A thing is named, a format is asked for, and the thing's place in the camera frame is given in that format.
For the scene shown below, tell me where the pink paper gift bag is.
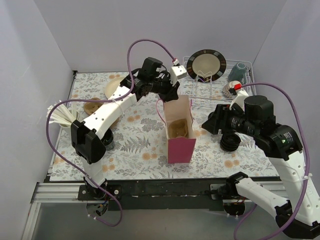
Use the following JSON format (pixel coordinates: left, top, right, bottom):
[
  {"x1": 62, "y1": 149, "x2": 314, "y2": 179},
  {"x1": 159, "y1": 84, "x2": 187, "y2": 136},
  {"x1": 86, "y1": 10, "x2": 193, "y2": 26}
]
[{"x1": 155, "y1": 95, "x2": 197, "y2": 164}]

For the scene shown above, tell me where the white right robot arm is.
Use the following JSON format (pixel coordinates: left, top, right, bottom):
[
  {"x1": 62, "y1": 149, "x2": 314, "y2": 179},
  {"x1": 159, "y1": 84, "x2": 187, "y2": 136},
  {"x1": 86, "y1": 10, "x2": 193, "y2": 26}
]
[{"x1": 202, "y1": 95, "x2": 320, "y2": 240}]

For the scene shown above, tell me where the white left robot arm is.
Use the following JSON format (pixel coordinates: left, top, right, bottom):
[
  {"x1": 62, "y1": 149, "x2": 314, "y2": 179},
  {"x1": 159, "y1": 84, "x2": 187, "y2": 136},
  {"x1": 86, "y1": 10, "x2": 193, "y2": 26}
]
[{"x1": 70, "y1": 57, "x2": 187, "y2": 200}]

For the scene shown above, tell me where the stack of black lids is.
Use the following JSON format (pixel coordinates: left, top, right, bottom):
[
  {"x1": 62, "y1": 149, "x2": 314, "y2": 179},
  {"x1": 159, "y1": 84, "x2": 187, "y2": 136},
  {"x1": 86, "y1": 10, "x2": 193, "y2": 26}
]
[{"x1": 220, "y1": 133, "x2": 241, "y2": 152}]

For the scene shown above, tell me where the patterned ceramic bowl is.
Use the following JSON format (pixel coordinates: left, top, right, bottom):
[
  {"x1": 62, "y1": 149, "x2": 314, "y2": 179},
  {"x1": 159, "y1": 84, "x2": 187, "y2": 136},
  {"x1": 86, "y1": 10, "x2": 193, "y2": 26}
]
[{"x1": 222, "y1": 80, "x2": 240, "y2": 99}]

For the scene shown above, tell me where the cream round plate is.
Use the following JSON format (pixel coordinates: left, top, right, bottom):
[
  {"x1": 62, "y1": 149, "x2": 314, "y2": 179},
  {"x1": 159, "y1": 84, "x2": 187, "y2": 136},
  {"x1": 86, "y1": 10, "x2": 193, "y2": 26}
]
[{"x1": 104, "y1": 77, "x2": 124, "y2": 99}]

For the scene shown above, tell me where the dark rimmed dinner plate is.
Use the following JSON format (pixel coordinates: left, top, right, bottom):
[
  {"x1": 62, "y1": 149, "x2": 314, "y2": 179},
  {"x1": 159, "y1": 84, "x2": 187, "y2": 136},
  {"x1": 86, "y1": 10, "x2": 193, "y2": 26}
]
[{"x1": 186, "y1": 49, "x2": 227, "y2": 83}]

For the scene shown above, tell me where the grey blue mug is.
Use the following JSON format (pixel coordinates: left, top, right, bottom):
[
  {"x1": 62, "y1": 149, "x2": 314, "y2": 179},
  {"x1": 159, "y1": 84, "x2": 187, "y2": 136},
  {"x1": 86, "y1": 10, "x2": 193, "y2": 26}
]
[{"x1": 227, "y1": 62, "x2": 248, "y2": 84}]

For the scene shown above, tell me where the floral patterned table mat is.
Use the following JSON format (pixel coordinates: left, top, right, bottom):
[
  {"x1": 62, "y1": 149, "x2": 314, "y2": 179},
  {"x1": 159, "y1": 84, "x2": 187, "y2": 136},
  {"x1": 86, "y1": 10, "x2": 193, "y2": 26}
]
[{"x1": 51, "y1": 70, "x2": 281, "y2": 180}]

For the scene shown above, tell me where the brown cardboard cup carrier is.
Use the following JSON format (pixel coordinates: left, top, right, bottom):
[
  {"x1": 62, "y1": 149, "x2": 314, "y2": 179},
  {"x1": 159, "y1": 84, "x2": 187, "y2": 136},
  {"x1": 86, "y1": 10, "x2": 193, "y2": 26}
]
[{"x1": 83, "y1": 97, "x2": 120, "y2": 128}]

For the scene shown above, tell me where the stack of black cups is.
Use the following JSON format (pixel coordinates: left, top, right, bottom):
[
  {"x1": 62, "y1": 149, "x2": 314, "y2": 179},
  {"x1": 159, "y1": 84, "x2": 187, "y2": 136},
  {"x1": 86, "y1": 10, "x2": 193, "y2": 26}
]
[{"x1": 101, "y1": 128, "x2": 115, "y2": 151}]

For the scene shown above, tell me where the white straw holder cup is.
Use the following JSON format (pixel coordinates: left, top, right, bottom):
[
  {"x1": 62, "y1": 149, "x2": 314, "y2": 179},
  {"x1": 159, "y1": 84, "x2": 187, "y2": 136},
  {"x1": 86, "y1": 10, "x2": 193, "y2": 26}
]
[{"x1": 59, "y1": 111, "x2": 80, "y2": 128}]

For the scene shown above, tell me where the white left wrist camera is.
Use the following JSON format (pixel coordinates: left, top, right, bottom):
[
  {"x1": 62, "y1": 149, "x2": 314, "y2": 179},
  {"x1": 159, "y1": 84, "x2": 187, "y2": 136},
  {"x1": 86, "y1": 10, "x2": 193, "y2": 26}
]
[{"x1": 169, "y1": 65, "x2": 188, "y2": 86}]

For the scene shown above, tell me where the white wire dish rack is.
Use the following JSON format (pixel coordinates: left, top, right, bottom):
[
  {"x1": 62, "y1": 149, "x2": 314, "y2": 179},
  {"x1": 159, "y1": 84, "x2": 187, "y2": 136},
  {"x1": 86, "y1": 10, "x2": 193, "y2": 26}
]
[{"x1": 178, "y1": 59, "x2": 256, "y2": 106}]

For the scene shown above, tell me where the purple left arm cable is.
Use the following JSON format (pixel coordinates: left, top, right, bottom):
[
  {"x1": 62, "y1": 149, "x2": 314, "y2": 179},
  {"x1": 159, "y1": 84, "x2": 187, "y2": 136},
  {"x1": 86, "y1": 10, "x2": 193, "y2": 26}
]
[{"x1": 46, "y1": 38, "x2": 180, "y2": 227}]

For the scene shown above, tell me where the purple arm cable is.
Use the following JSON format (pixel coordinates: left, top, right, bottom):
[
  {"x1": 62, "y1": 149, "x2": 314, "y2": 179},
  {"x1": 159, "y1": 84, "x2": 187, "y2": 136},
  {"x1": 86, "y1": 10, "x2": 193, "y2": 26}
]
[
  {"x1": 233, "y1": 82, "x2": 312, "y2": 240},
  {"x1": 46, "y1": 38, "x2": 180, "y2": 227}
]

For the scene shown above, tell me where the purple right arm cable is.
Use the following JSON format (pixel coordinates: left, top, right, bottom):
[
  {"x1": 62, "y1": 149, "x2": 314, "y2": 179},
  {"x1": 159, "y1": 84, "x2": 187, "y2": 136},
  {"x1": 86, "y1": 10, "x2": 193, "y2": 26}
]
[{"x1": 233, "y1": 82, "x2": 312, "y2": 240}]

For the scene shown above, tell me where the black table edge rail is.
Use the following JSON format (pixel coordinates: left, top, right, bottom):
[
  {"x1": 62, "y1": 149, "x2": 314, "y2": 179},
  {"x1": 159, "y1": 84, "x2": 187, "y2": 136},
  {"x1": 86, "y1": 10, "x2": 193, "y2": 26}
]
[{"x1": 77, "y1": 178, "x2": 283, "y2": 211}]

